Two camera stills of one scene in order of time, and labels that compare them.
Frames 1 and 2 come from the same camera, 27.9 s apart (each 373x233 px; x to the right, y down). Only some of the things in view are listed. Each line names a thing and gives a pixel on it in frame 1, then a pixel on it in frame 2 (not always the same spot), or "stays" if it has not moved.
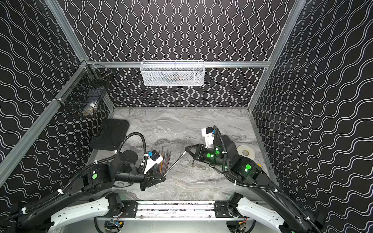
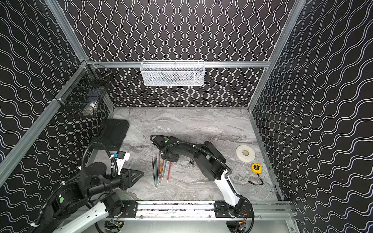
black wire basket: (82, 95) stays
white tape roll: (246, 151) stays
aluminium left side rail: (10, 160) stays
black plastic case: (111, 133) stays
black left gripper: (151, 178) -> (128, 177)
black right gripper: (199, 155) -> (174, 159)
